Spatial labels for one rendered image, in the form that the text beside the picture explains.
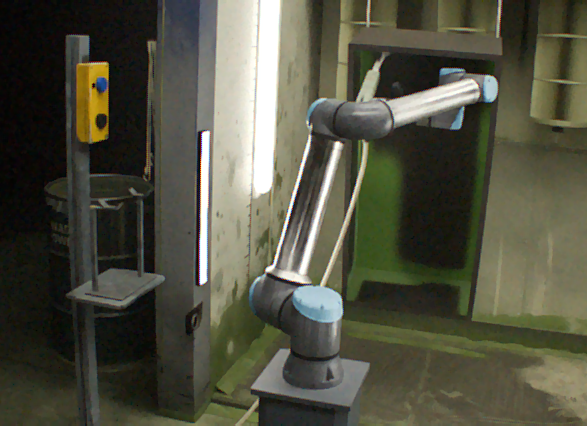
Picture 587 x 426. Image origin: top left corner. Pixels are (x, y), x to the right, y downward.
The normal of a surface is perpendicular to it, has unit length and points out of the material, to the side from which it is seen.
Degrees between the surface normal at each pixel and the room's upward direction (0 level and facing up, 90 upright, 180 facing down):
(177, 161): 90
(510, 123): 90
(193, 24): 90
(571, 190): 57
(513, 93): 90
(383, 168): 102
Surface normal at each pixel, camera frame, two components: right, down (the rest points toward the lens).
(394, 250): -0.26, 0.42
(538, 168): -0.22, -0.33
